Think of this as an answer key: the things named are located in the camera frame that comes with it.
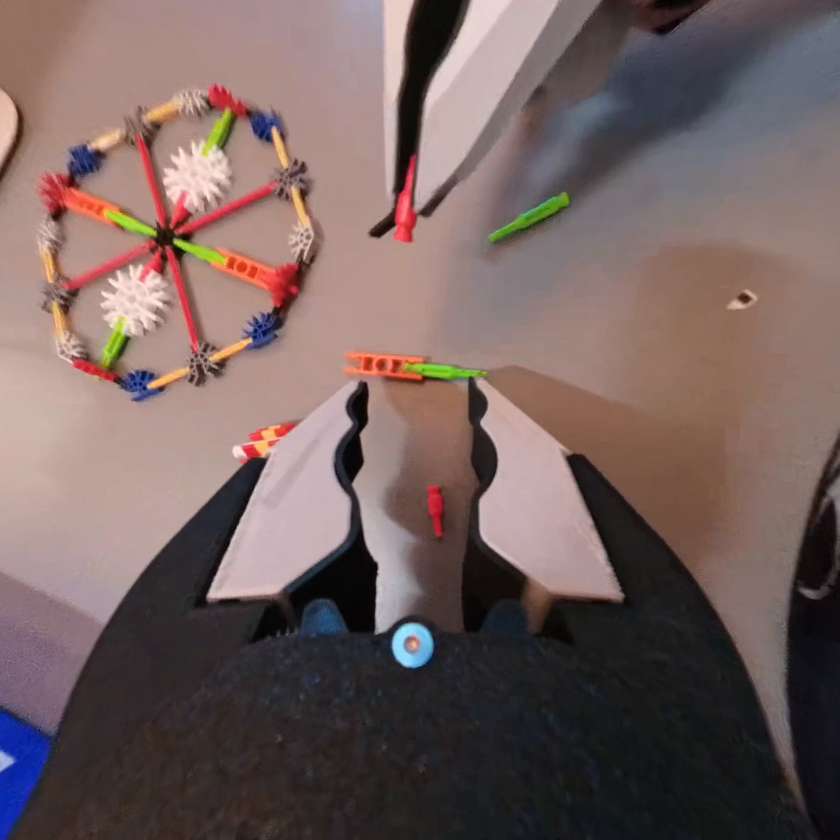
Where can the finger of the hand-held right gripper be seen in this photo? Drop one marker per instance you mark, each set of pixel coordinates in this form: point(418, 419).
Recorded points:
point(485, 79)
point(392, 98)

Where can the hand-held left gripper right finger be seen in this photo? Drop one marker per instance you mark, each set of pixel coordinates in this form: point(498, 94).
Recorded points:
point(544, 525)

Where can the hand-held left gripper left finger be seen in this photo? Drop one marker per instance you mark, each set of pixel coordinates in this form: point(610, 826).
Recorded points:
point(289, 518)

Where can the red yellow toy block assembly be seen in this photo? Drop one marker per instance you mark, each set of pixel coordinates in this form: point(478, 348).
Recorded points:
point(262, 441)

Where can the small red toy rod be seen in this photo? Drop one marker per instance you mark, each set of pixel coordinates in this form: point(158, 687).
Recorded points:
point(405, 207)
point(434, 508)

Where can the orange connector with green rod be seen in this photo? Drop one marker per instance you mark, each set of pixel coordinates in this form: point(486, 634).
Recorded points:
point(380, 364)

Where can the blue plastic bin with tag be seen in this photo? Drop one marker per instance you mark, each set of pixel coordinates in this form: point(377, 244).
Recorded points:
point(19, 768)

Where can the short green toy rod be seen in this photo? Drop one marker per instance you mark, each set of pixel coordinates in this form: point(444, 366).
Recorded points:
point(528, 218)

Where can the colourful toy wheel construction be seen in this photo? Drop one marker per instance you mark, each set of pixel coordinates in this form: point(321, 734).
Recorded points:
point(197, 174)

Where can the small paper scrap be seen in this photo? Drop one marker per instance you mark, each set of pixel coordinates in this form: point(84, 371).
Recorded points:
point(741, 300)

